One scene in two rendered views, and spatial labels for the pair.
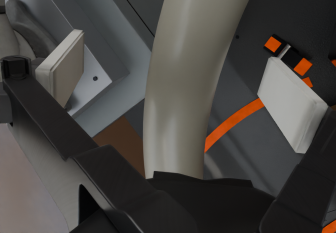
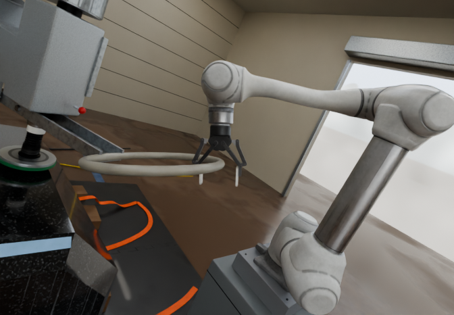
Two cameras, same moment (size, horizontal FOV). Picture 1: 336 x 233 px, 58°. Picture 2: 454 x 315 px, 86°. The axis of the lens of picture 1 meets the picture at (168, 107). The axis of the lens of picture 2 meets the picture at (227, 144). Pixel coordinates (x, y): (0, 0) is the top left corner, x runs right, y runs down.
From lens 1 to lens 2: 80 cm
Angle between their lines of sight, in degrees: 59
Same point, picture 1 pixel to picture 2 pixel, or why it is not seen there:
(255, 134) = (146, 304)
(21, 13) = (282, 282)
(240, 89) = not seen: outside the picture
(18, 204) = not seen: hidden behind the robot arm
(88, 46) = (249, 266)
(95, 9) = (250, 293)
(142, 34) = (225, 280)
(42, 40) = (270, 268)
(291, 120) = not seen: hidden behind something
